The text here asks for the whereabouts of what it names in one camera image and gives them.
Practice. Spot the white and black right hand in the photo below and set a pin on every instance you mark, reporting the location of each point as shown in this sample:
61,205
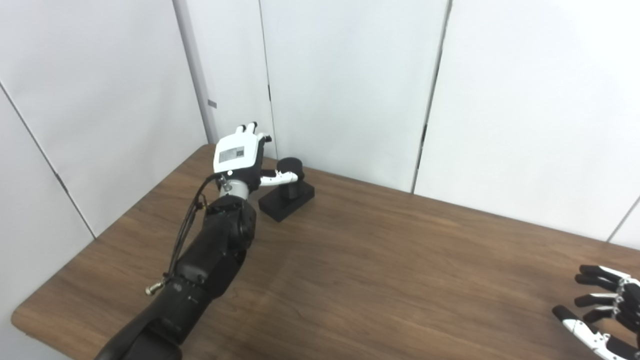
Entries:
627,305

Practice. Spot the white and black left hand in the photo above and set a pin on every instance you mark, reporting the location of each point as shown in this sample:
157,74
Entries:
235,155

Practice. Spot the black peg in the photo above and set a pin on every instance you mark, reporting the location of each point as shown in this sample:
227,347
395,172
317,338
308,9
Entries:
285,202

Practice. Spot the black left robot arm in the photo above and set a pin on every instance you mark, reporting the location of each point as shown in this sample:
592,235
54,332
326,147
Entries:
210,260

